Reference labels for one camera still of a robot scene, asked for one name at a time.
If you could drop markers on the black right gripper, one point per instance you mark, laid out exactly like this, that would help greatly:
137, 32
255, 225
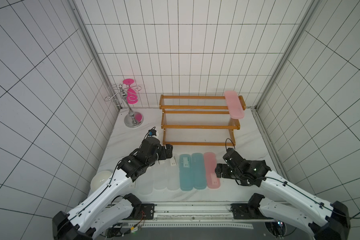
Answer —
225, 170

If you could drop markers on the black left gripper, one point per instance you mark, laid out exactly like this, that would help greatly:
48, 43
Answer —
162, 150

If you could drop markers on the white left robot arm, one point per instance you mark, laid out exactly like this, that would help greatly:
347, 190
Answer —
111, 203

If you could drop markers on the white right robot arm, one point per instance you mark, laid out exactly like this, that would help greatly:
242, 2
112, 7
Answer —
319, 218

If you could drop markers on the wooden two-tier shelf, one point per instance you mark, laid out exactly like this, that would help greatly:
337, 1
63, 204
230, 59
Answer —
185, 116

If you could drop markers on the chrome stand with pink ornaments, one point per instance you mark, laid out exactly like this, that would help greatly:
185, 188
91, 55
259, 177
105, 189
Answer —
126, 94

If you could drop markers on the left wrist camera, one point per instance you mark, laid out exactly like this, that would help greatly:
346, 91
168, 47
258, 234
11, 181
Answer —
152, 133

